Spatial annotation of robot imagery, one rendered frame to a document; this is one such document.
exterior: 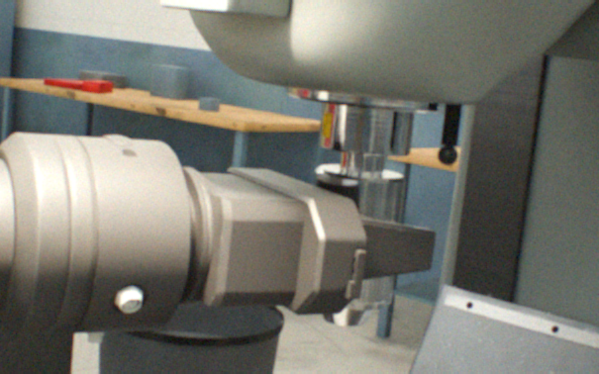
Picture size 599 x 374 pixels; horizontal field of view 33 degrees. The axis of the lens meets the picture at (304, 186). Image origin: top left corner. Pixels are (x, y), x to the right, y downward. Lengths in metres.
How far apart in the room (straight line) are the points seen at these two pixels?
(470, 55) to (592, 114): 0.42
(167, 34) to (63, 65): 1.12
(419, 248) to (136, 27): 6.60
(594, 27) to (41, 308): 0.32
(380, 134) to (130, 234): 0.14
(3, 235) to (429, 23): 0.19
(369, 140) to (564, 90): 0.40
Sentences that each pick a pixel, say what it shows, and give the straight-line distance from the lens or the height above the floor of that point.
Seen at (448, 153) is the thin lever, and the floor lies 1.29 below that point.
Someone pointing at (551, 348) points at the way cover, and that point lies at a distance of 0.88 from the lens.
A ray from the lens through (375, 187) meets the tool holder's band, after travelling 0.50.
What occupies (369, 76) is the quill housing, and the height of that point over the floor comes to 1.32.
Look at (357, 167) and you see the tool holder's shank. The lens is 0.51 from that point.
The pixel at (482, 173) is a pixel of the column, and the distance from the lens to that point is 0.90.
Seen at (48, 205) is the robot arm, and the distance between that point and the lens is 0.42.
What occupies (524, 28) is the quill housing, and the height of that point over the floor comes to 1.35.
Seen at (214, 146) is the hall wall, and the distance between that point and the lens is 6.48.
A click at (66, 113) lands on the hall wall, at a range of 7.62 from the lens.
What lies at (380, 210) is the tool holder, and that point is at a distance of 0.50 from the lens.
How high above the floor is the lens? 1.33
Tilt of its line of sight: 8 degrees down
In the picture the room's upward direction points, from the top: 6 degrees clockwise
